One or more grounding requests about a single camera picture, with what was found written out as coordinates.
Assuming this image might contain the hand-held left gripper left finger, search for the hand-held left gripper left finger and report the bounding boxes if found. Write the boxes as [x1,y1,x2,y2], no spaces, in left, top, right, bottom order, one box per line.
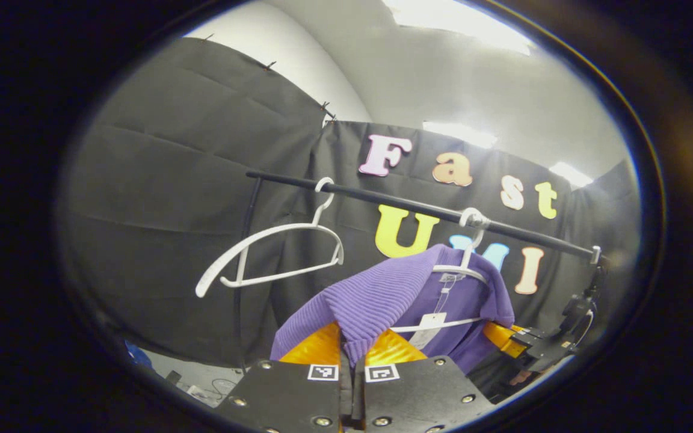
[214,322,354,433]

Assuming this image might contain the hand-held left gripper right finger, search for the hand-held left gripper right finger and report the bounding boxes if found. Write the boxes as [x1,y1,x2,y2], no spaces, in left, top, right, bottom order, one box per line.
[354,328,497,433]

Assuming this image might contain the purple knit cardigan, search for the purple knit cardigan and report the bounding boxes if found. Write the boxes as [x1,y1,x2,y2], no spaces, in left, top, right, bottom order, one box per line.
[270,244,516,375]

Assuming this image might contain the white plastic hanger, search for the white plastic hanger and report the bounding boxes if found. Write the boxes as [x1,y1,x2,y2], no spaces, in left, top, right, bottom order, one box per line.
[390,207,491,333]
[195,177,345,299]

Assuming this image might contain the black metal clothes rack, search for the black metal clothes rack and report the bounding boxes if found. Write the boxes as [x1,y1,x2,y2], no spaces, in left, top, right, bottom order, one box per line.
[235,170,603,370]

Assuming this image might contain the blue object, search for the blue object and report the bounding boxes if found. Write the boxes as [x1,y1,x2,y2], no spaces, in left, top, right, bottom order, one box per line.
[125,341,152,368]

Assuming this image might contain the black backdrop cloth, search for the black backdrop cloth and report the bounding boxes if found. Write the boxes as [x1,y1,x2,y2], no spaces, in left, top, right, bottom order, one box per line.
[61,37,642,369]

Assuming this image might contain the thin floor cable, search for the thin floor cable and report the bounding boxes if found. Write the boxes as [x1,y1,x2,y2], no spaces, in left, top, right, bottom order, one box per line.
[209,376,240,399]

